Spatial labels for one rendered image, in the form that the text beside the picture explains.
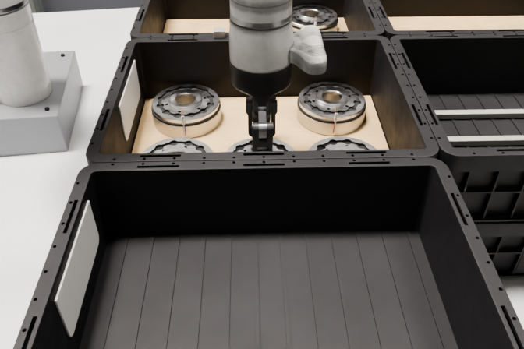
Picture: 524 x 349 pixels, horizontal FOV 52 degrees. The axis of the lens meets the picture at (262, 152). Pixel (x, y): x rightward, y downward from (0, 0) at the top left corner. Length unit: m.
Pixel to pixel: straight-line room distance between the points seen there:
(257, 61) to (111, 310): 0.31
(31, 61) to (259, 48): 0.50
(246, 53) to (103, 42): 0.81
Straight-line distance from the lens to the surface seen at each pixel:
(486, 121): 0.89
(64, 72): 1.11
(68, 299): 0.54
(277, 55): 0.61
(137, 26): 0.89
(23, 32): 0.97
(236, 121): 0.82
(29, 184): 0.98
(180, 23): 1.13
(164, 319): 0.58
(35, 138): 1.02
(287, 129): 0.80
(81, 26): 1.49
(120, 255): 0.65
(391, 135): 0.78
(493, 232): 0.74
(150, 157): 0.60
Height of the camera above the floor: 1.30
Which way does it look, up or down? 39 degrees down
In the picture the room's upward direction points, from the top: straight up
